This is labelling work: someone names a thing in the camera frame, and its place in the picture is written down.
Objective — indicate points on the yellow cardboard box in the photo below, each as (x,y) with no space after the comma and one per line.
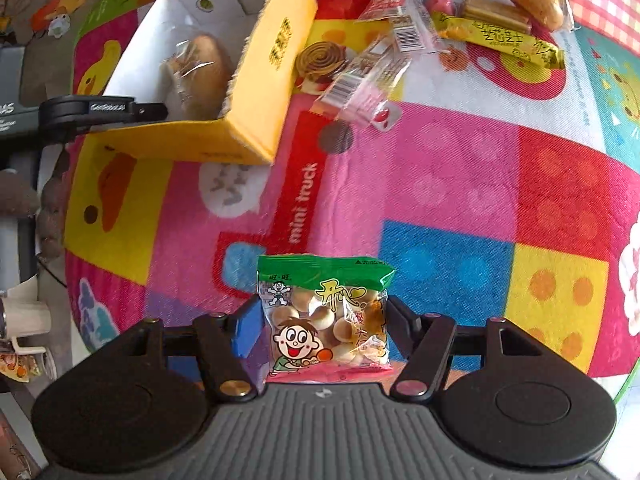
(250,140)

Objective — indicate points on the green ball cookie packet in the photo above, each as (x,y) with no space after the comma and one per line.
(320,320)

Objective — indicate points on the brown spiral snack packet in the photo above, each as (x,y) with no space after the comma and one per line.
(320,60)

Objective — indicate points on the white mug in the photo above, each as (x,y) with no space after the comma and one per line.
(25,317)

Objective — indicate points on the clear barcoded snack packet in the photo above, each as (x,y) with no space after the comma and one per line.
(360,75)

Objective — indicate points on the white printed cup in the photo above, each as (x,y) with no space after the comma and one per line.
(17,365)

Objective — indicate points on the colourful printed play mat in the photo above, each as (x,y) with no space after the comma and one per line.
(450,160)

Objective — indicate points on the biscuit stick packet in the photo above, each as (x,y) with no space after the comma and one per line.
(492,12)

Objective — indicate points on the orange plush toy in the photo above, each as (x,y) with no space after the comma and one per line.
(57,2)

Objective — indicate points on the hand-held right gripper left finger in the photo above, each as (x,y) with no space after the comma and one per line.
(246,332)

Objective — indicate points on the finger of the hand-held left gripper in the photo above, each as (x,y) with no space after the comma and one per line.
(110,108)

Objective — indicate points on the pink white snack packet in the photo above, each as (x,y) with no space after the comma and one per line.
(372,107)

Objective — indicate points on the yellow snack bar packet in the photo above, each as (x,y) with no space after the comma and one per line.
(505,42)

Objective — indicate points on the grey sofa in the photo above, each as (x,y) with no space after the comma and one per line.
(20,10)

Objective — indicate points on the round bread packet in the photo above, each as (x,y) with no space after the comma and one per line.
(200,75)

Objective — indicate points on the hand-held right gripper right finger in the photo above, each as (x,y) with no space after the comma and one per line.
(398,325)

